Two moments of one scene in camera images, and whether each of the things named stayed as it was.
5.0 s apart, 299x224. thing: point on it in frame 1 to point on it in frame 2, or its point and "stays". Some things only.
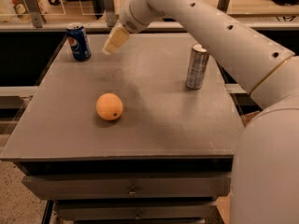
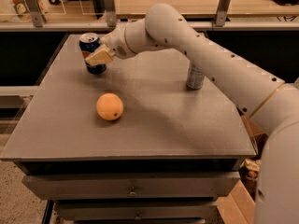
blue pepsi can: x=79 y=41 to x=88 y=43
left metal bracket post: x=33 y=7 stays
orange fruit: x=109 y=106 stays
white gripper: x=131 y=17 to x=116 y=44
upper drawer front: x=187 y=186 stays
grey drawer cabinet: x=166 y=160 stays
